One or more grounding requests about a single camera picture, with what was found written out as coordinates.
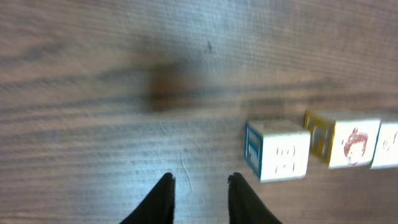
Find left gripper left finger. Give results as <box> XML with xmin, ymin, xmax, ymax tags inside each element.
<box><xmin>120</xmin><ymin>172</ymin><xmax>176</xmax><ymax>224</ymax></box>

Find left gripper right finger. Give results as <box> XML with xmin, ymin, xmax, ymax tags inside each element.
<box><xmin>228</xmin><ymin>172</ymin><xmax>282</xmax><ymax>224</ymax></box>

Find number two wooden block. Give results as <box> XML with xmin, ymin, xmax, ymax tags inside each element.
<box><xmin>244</xmin><ymin>119</ymin><xmax>311</xmax><ymax>182</ymax></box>

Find acorn picture wooden block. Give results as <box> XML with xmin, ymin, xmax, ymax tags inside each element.
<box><xmin>304</xmin><ymin>110</ymin><xmax>381</xmax><ymax>169</ymax></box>

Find animal picture wooden block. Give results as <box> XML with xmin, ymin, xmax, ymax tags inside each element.
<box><xmin>370</xmin><ymin>121</ymin><xmax>397</xmax><ymax>169</ymax></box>

